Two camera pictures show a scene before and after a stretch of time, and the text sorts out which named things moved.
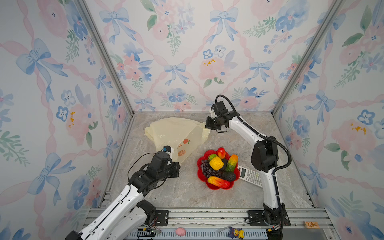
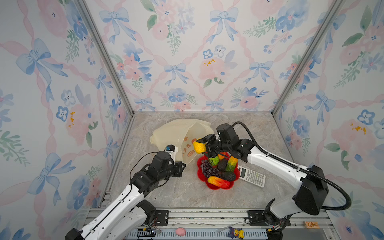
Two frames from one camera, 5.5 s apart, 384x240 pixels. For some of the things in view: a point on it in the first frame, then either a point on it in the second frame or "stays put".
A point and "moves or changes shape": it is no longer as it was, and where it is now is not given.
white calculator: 250,175 stays put
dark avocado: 228,175 stays put
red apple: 221,152 stays put
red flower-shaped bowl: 201,177 stays put
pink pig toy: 180,231 stays put
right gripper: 207,123 -> 207,139
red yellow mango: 219,182 stays put
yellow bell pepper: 216,163 -> 199,147
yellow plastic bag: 184,136 moves or changes shape
